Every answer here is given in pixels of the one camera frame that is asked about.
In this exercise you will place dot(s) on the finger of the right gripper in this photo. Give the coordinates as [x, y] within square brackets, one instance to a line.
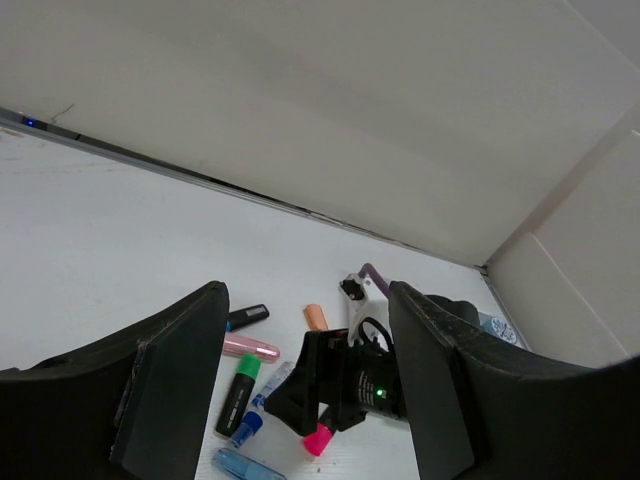
[295, 402]

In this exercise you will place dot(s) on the green cap black highlighter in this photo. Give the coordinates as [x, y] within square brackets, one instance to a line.
[238, 395]

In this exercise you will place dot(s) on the clear glue bottle blue cap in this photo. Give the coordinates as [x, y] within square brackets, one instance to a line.
[253, 418]

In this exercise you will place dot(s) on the pink cap black highlighter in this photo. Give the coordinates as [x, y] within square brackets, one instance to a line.
[316, 443]

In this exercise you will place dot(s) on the light blue translucent marker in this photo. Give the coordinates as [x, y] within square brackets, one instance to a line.
[239, 466]

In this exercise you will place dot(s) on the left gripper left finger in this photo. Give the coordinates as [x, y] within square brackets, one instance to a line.
[132, 405]

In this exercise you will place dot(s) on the aluminium rail back edge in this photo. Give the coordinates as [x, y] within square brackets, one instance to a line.
[50, 132]

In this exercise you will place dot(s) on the orange translucent marker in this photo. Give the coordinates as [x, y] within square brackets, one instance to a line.
[315, 317]

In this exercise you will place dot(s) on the pink translucent marker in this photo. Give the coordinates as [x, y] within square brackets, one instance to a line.
[238, 345]

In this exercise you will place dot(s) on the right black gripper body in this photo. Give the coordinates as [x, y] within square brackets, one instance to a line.
[350, 379]

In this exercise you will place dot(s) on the blue cap black highlighter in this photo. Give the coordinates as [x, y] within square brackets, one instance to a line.
[244, 317]

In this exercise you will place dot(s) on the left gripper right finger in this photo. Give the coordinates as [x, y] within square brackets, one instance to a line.
[481, 408]

